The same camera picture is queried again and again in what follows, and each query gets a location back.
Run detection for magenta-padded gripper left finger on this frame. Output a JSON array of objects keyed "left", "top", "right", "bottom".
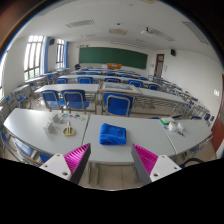
[{"left": 39, "top": 143, "right": 92, "bottom": 185}]

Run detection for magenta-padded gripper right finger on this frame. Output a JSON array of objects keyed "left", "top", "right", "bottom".
[{"left": 131, "top": 143, "right": 183, "bottom": 186}]

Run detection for blue towel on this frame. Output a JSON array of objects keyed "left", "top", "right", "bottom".
[{"left": 99, "top": 122, "right": 128, "bottom": 146}]

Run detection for blue classroom chair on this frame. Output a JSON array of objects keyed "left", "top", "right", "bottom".
[
  {"left": 60, "top": 89, "right": 90, "bottom": 113},
  {"left": 179, "top": 157, "right": 205, "bottom": 169},
  {"left": 103, "top": 92, "right": 134, "bottom": 117},
  {"left": 38, "top": 151, "right": 54, "bottom": 164},
  {"left": 40, "top": 89, "right": 66, "bottom": 111}
]

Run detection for white folded card stand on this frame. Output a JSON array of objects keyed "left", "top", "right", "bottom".
[
  {"left": 43, "top": 120, "right": 58, "bottom": 135},
  {"left": 49, "top": 112, "right": 64, "bottom": 125}
]

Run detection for green and white box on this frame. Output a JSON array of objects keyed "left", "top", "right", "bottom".
[{"left": 159, "top": 116, "right": 176, "bottom": 126}]

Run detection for white long classroom desk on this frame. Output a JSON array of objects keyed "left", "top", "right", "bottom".
[
  {"left": 99, "top": 81, "right": 191, "bottom": 111},
  {"left": 34, "top": 83, "right": 100, "bottom": 95}
]

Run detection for brown wooden door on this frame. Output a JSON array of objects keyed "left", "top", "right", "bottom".
[{"left": 210, "top": 73, "right": 224, "bottom": 158}]

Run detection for framed board on desk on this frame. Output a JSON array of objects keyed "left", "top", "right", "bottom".
[{"left": 99, "top": 81, "right": 141, "bottom": 94}]

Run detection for group of blue classroom chairs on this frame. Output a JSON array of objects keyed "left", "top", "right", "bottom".
[{"left": 6, "top": 66, "right": 216, "bottom": 123}]

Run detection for dark red classroom door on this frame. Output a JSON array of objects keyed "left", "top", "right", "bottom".
[{"left": 153, "top": 53, "right": 165, "bottom": 78}]

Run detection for large multi-pane window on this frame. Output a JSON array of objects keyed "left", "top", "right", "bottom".
[{"left": 23, "top": 34, "right": 45, "bottom": 82}]

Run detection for orange lectern desk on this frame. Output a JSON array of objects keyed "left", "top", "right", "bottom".
[{"left": 106, "top": 62, "right": 123, "bottom": 70}]

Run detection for blue curtain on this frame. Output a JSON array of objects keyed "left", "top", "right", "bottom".
[
  {"left": 43, "top": 35, "right": 51, "bottom": 75},
  {"left": 63, "top": 40, "right": 70, "bottom": 69}
]

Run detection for narrow multi-pane window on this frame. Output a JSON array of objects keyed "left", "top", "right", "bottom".
[{"left": 55, "top": 38, "right": 66, "bottom": 70}]

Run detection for green chalkboard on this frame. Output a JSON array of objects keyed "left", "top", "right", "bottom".
[{"left": 78, "top": 46, "right": 149, "bottom": 70}]

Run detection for white ceiling projector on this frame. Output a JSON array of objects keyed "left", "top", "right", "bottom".
[{"left": 140, "top": 27, "right": 155, "bottom": 36}]

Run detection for ceiling air conditioner panel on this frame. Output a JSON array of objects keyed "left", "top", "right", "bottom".
[{"left": 108, "top": 28, "right": 129, "bottom": 36}]

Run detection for ceiling light grille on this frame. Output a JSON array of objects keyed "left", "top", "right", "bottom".
[{"left": 65, "top": 19, "right": 96, "bottom": 29}]

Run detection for yellow-handled scissors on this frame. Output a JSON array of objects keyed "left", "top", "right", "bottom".
[{"left": 62, "top": 120, "right": 76, "bottom": 137}]

